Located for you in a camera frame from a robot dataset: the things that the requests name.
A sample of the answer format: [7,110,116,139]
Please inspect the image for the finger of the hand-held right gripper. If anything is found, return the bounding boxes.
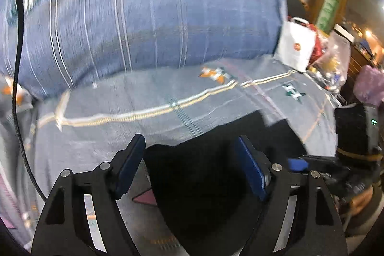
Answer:
[287,154,341,182]

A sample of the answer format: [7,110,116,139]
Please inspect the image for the clear plastic bag with items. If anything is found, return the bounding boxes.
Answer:
[307,30,352,92]

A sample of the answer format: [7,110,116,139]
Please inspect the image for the grey printed bed sheet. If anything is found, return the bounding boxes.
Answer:
[0,56,341,256]

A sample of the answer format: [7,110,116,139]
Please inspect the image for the purple plastic bag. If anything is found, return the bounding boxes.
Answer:
[353,65,384,105]

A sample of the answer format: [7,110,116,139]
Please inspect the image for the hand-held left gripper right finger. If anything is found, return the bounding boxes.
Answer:
[238,136,348,256]

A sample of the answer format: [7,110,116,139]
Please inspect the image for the white paper bag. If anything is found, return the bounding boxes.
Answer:
[274,17,318,73]

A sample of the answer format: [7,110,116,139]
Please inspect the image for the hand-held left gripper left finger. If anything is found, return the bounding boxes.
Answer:
[31,134,146,256]

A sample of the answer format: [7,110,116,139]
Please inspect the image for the person's right hand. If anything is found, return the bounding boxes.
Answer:
[345,184,375,218]

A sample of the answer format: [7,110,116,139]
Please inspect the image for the black pants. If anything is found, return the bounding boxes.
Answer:
[144,110,309,256]

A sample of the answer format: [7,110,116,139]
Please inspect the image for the red plastic bag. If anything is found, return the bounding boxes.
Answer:
[309,30,329,65]

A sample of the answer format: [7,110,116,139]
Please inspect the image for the blue plaid pillow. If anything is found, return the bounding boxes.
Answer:
[0,0,291,96]

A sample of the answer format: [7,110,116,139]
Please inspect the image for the black cable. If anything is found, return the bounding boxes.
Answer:
[0,0,48,203]

